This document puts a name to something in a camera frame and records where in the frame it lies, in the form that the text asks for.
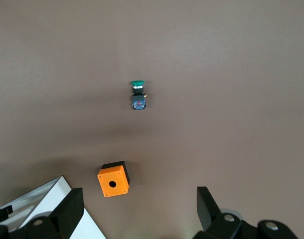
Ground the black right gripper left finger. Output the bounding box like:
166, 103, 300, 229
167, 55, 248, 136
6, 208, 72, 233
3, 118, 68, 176
9, 188, 84, 239

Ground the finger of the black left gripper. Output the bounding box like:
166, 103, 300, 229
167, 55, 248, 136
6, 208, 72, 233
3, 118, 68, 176
0, 205, 13, 224

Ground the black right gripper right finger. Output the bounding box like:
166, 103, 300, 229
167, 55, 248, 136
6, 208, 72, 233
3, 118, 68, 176
193, 186, 260, 239

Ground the white plastic drawer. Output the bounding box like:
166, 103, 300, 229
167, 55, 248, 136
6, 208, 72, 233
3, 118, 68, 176
0, 175, 108, 239

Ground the green mushroom push button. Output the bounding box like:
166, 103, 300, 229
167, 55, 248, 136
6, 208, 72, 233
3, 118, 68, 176
129, 80, 147, 111

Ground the orange button enclosure box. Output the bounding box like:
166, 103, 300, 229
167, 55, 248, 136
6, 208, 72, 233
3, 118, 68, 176
97, 161, 130, 198

